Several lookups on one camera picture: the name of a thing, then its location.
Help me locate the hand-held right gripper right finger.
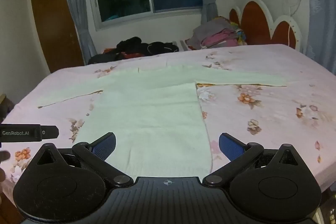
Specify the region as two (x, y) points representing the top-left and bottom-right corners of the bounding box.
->
(202, 132), (303, 188)

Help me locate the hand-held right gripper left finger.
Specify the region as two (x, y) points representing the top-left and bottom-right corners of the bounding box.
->
(34, 132), (134, 188)

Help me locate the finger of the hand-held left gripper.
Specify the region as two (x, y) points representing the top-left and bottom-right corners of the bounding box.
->
(41, 125), (59, 139)

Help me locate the pale cream knit sweater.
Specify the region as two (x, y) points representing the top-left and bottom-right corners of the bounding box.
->
(36, 63), (288, 179)

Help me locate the pile of black clothes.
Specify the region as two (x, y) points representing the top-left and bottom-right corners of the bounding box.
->
(88, 36), (180, 65)

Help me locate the pile of colourful clothes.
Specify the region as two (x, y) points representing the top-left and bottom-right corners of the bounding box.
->
(186, 16), (248, 50)

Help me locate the person's left hand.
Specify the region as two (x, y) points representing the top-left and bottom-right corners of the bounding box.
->
(0, 151), (11, 184)

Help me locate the dark bedside cabinet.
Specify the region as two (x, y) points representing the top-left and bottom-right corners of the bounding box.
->
(0, 93), (16, 123)

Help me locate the bed with pink floral sheet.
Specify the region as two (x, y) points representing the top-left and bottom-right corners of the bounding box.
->
(1, 43), (336, 191)

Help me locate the brown wooden door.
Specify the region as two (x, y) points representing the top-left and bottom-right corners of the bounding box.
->
(29, 0), (86, 73)

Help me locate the striped cloth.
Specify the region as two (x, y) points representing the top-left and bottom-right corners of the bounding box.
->
(172, 40), (190, 52)

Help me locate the white and brown scalloped headboard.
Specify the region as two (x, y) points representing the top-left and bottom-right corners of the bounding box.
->
(229, 0), (303, 51)

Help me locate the blue patterned cloth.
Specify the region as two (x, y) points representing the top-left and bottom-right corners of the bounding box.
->
(303, 0), (336, 71)

